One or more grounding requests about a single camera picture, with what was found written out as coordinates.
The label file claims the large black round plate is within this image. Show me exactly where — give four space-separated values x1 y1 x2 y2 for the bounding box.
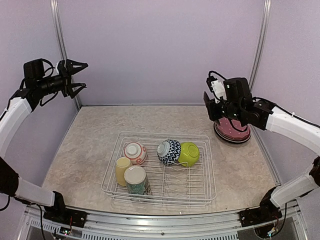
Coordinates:
213 124 252 145

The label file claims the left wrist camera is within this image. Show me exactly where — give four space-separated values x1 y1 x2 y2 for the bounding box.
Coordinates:
55 60 66 75

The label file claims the aluminium frame post right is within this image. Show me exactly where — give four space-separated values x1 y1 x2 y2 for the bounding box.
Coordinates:
248 0 272 92

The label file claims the white red patterned bowl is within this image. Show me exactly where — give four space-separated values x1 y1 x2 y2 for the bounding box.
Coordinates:
123 142 147 165

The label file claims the blue white patterned bowl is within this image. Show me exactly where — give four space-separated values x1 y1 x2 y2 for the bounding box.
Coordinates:
157 139 181 167

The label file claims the teal patterned cup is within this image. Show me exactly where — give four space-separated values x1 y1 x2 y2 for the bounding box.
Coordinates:
124 165 152 196

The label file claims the aluminium frame post left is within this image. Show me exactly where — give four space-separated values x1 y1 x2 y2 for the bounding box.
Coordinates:
49 0 82 110

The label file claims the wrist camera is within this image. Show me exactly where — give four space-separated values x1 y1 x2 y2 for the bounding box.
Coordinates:
206 70 227 103
55 60 66 75

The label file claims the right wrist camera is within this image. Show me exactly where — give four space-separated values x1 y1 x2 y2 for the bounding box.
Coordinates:
206 70 227 103

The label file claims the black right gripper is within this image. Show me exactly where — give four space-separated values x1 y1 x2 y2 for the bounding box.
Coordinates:
207 97 244 121

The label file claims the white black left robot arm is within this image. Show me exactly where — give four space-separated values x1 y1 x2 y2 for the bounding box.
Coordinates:
0 58 89 223

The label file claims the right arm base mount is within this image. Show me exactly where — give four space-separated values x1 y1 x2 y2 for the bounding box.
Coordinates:
238 203 283 227

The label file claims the pink polka dot plate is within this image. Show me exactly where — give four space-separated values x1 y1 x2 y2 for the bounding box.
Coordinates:
214 117 251 140

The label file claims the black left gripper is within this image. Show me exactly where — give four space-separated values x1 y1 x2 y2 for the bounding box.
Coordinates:
37 58 87 98

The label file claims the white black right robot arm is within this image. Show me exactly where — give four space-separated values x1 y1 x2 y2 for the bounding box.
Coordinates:
203 71 320 222

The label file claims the aluminium frame post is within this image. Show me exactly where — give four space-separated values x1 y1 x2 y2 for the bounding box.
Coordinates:
248 0 272 92
49 0 82 110

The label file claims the pale yellow cup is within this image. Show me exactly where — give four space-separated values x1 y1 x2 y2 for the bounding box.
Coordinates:
115 157 132 187

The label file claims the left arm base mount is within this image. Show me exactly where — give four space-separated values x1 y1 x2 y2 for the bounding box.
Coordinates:
43 196 88 228

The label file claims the white wire dish rack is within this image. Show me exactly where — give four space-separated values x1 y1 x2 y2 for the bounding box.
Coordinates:
101 131 217 206

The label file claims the lime green bowl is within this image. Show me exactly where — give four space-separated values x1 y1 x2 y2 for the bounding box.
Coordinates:
178 142 200 168

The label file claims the aluminium front rail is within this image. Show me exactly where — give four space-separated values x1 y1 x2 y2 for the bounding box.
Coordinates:
14 201 310 240

